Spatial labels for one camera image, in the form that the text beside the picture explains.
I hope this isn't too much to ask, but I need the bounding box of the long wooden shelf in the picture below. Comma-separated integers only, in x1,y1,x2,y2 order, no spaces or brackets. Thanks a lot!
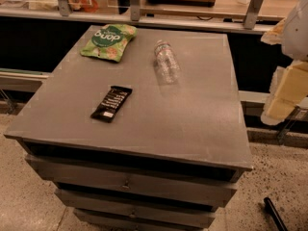
0,0,299,34

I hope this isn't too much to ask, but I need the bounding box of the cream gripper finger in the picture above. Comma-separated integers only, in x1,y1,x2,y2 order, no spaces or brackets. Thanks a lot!
261,19,286,45

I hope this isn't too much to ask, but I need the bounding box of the grey metal bracket right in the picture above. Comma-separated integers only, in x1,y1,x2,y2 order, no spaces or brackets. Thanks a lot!
244,0,264,30

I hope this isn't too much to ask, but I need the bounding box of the green rice chip bag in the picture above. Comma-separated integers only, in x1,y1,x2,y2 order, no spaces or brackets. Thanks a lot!
80,24,137,63

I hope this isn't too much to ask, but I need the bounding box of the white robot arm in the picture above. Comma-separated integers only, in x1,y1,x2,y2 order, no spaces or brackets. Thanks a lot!
261,0,308,125

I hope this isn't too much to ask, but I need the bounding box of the grey metal bracket middle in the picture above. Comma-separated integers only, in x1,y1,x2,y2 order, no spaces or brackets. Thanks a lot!
130,0,141,21

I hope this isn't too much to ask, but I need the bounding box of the black floor leg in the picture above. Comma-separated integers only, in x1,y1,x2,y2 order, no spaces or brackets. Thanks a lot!
264,197,288,231

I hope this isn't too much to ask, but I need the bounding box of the grey drawer cabinet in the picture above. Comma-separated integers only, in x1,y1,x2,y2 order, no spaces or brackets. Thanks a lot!
6,29,252,231

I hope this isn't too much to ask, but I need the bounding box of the black rxbar chocolate bar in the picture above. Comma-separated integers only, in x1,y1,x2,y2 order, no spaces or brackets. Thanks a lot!
90,86,133,123

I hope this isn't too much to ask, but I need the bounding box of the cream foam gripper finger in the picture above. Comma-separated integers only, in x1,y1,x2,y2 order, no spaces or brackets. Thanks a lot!
261,61,308,125

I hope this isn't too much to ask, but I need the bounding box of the clear plastic water bottle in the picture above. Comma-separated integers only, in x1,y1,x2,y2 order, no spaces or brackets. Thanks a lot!
154,40,180,84

